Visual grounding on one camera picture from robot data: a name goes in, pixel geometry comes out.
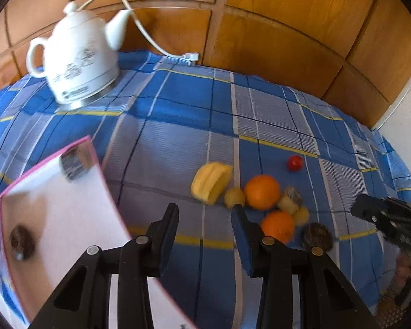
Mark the dark round mangosteen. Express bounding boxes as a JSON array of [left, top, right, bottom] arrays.
[[9, 224, 35, 261]]

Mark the dark cut fruit chunk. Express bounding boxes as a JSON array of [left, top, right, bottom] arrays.
[[60, 145, 93, 181]]

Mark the person right hand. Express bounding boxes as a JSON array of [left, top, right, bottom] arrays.
[[393, 250, 411, 290]]

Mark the dark brown round fruit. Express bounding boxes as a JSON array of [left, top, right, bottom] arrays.
[[301, 222, 334, 252]]

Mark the small yellow fruit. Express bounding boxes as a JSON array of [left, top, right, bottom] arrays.
[[292, 206, 310, 226]]

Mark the white box lid pink rim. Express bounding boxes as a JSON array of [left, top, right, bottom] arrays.
[[0, 137, 192, 328]]

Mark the orange lower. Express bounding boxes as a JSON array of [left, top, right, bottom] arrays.
[[261, 210, 295, 244]]

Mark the orange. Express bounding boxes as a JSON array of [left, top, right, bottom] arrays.
[[243, 175, 281, 211], [261, 210, 295, 244]]

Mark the red cherry tomato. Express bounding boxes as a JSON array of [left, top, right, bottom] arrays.
[[287, 155, 304, 172]]

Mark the orange upper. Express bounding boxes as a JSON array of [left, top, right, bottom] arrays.
[[243, 175, 281, 211]]

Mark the small yellow-green fruit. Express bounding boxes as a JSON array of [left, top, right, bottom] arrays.
[[224, 187, 246, 209]]

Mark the yellow fruit wedge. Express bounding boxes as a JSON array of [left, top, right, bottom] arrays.
[[191, 162, 233, 205]]

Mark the blue plaid tablecloth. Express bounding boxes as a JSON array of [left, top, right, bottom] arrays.
[[0, 51, 411, 328]]

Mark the white ceramic electric kettle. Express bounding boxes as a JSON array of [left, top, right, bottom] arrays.
[[26, 2, 131, 111]]

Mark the wooden wall cabinet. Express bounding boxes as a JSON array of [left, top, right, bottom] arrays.
[[0, 0, 411, 126]]

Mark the white kettle power cord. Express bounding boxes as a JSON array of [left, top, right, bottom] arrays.
[[76, 0, 201, 67]]

